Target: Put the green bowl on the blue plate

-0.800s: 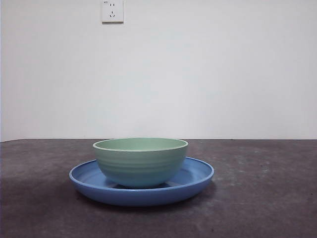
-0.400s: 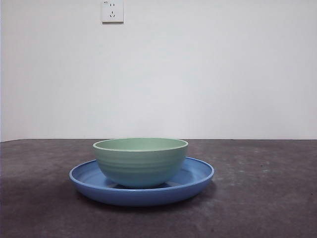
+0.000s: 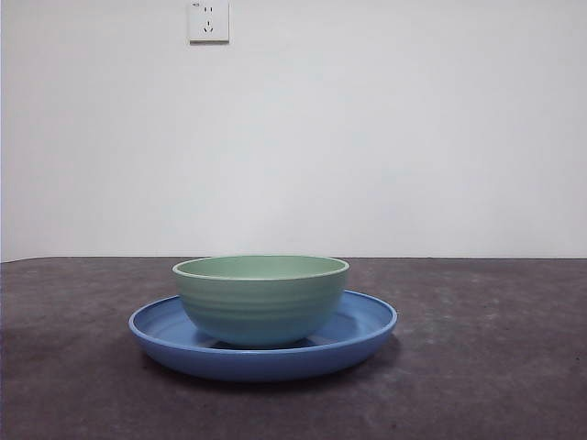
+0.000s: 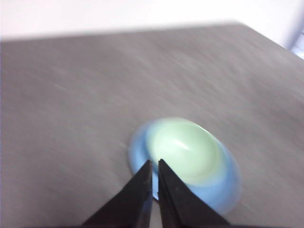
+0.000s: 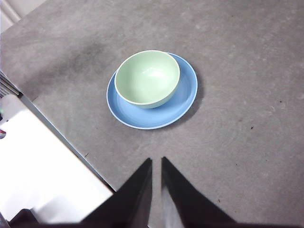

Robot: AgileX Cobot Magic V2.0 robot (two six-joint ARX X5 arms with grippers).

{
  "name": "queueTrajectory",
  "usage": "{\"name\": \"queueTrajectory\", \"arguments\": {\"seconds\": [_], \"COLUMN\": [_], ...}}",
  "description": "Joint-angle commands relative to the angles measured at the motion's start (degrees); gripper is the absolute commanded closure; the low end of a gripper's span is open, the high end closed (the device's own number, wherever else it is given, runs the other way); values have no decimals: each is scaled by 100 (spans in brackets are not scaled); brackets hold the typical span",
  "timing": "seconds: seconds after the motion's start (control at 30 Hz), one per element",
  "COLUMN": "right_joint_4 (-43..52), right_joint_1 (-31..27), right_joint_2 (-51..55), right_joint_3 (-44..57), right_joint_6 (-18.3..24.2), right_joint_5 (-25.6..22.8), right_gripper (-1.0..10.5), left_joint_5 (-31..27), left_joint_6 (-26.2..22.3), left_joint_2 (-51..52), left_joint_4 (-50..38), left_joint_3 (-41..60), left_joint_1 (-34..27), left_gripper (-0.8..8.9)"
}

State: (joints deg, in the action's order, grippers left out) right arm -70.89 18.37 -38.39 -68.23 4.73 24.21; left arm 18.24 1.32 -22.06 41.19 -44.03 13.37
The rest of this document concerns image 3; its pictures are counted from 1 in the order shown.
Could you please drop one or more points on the green ribbed bowl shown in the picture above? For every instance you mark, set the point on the green ribbed bowl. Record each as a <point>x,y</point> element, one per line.
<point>261,307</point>

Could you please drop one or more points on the white wall power socket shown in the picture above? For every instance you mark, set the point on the white wall power socket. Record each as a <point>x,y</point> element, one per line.
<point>209,20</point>

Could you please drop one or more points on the blue round plate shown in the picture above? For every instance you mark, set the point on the blue round plate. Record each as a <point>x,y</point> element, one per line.
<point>257,364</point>

